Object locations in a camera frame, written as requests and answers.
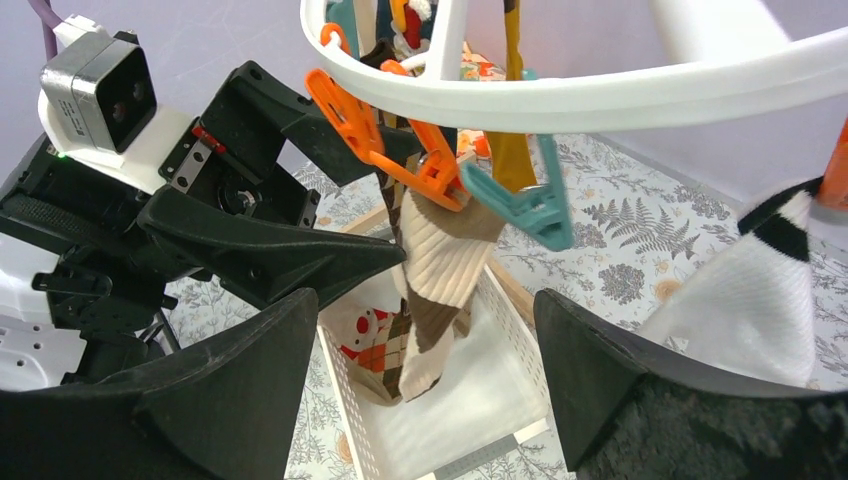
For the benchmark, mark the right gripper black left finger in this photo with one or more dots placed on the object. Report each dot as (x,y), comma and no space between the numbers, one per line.
(222,408)

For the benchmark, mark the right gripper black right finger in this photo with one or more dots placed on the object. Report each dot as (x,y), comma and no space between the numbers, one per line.
(628,408)

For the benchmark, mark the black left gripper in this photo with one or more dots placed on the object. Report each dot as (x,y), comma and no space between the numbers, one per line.
(84,251)

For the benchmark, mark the white sock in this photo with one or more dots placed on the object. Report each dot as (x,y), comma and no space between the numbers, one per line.
(750,309)

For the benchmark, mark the beige brown ribbed sock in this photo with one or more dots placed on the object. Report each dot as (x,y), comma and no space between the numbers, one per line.
(431,336)

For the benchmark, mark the navy blue patterned sock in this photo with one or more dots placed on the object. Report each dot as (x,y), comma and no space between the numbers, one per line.
(384,29)

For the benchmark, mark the white round clip hanger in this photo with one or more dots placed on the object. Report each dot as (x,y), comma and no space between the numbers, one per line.
(730,60)

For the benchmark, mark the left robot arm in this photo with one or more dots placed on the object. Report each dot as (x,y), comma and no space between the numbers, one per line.
(35,358)

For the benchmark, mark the white plastic laundry basket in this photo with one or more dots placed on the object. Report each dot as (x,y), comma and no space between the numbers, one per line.
(491,398)

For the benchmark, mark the snowman patterned sock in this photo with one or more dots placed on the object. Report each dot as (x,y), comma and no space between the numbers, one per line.
(353,326)

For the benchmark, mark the brown orange argyle sock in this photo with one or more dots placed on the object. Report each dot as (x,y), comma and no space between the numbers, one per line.
(376,372)

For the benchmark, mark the floral grey table cloth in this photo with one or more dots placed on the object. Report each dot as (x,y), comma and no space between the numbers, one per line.
(639,234)

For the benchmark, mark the orange floral cloth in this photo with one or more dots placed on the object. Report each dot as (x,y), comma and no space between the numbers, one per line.
(474,66)

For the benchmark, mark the wooden drying rack frame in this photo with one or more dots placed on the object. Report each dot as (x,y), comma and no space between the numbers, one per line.
(439,272)

